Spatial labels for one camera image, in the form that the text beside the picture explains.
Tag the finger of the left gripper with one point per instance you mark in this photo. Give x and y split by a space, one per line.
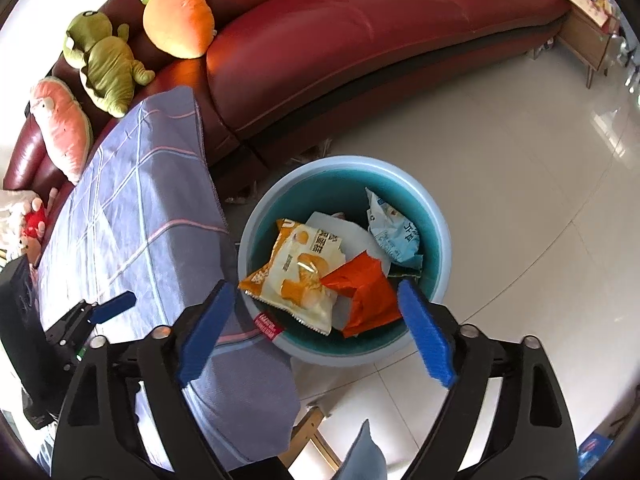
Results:
107 307

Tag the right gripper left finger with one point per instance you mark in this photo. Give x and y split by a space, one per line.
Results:
98 435

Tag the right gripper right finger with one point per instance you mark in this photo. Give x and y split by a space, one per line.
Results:
531 436

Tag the orange red snack wrapper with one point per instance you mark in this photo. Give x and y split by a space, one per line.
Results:
373 300

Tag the yellow white snack bag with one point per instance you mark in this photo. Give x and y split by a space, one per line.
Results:
291 279

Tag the light blue snack wrapper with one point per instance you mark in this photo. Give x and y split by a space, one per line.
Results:
394 233

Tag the white paper napkin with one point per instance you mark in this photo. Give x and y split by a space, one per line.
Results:
355 240

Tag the brown bear plush red outfit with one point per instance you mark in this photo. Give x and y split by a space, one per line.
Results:
33 226

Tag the plaid purple tablecloth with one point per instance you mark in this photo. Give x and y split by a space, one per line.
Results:
145 217

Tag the person's blue jeans leg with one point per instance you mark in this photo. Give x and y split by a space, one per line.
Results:
364 460

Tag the pink watermelon plush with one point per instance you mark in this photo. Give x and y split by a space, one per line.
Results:
64 126

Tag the wooden table leg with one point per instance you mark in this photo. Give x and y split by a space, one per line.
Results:
307 430

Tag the green dinosaur plush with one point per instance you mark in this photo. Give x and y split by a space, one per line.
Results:
107 68

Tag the orange carrot plush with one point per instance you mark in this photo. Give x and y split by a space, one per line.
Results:
181 28

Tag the wooden side table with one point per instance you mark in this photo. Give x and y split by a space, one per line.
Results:
588 31

